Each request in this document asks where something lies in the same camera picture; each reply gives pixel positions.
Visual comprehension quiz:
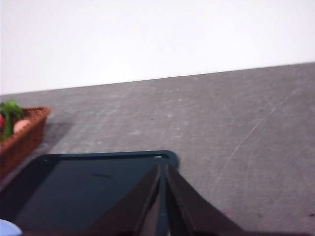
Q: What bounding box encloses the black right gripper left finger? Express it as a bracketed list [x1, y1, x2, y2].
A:
[81, 164, 161, 236]

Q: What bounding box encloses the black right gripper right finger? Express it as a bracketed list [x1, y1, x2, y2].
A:
[166, 163, 245, 236]

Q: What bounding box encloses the blue round plate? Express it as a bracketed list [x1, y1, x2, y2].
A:
[0, 219, 23, 236]

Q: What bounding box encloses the brown wicker basket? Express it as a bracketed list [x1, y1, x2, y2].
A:
[0, 106, 51, 180]

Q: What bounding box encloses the dark rectangular tray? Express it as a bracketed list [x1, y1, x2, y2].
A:
[0, 150, 180, 236]

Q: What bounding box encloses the brown egg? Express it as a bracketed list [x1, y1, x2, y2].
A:
[13, 119, 31, 134]

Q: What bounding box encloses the green leafy vegetable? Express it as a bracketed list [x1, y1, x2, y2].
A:
[0, 99, 25, 143]

